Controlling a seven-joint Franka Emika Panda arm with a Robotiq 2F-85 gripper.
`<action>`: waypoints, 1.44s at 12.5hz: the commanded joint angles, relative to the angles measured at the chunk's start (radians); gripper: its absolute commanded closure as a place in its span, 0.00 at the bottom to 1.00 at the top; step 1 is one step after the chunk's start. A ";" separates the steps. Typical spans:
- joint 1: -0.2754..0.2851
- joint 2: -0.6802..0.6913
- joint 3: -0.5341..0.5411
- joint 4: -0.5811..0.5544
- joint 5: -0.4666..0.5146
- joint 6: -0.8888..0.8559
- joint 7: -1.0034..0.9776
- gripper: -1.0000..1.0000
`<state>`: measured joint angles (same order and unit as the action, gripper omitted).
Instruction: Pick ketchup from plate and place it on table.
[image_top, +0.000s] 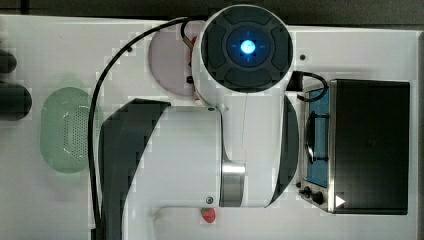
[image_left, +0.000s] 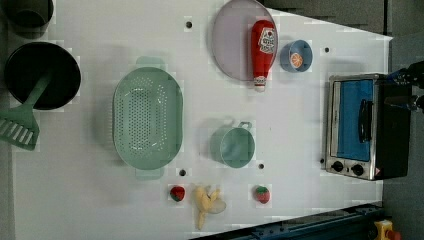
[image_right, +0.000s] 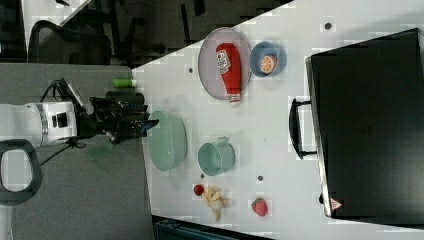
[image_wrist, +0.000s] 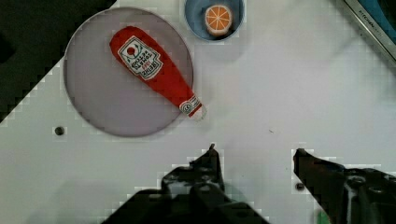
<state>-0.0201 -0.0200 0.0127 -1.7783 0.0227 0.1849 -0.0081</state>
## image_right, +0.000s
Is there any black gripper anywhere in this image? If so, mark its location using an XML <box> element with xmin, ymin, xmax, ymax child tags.
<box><xmin>76</xmin><ymin>91</ymin><xmax>159</xmax><ymax>144</ymax></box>

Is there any red plush ketchup bottle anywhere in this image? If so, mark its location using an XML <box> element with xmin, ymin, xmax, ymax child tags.
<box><xmin>216</xmin><ymin>43</ymin><xmax>241</xmax><ymax>107</ymax></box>

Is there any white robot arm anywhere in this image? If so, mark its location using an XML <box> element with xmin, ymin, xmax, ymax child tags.
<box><xmin>1</xmin><ymin>92</ymin><xmax>159</xmax><ymax>147</ymax></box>

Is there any grey round plate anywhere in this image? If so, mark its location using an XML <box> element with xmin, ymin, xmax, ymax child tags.
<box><xmin>198</xmin><ymin>27</ymin><xmax>251</xmax><ymax>100</ymax></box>

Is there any green cylinder marker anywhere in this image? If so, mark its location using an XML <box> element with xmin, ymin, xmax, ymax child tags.
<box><xmin>113</xmin><ymin>79</ymin><xmax>137</xmax><ymax>88</ymax></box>

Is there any green perforated colander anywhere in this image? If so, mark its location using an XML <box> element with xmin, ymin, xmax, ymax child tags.
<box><xmin>148</xmin><ymin>111</ymin><xmax>187</xmax><ymax>171</ymax></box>

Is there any small red strawberry toy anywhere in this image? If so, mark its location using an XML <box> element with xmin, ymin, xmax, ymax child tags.
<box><xmin>193</xmin><ymin>184</ymin><xmax>204</xmax><ymax>196</ymax></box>

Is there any peeled banana toy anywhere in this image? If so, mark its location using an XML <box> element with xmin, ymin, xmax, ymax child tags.
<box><xmin>202</xmin><ymin>187</ymin><xmax>228</xmax><ymax>222</ymax></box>

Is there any black office chair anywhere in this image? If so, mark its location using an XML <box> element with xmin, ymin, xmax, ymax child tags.
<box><xmin>28</xmin><ymin>20</ymin><xmax>112</xmax><ymax>65</ymax></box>

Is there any blue bowl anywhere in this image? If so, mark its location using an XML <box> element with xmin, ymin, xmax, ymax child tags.
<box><xmin>249</xmin><ymin>41</ymin><xmax>287</xmax><ymax>77</ymax></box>

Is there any orange slice toy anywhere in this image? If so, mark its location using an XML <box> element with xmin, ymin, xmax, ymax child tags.
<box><xmin>260</xmin><ymin>55</ymin><xmax>278</xmax><ymax>75</ymax></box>

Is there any toaster oven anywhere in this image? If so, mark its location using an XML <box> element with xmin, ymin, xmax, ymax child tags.
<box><xmin>305</xmin><ymin>28</ymin><xmax>424</xmax><ymax>229</ymax></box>

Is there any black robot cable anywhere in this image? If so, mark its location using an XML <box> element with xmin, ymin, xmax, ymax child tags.
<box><xmin>39</xmin><ymin>78</ymin><xmax>88</xmax><ymax>167</ymax></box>

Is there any green cup with handle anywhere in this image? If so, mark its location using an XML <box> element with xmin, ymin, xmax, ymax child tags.
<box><xmin>198</xmin><ymin>136</ymin><xmax>236</xmax><ymax>176</ymax></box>

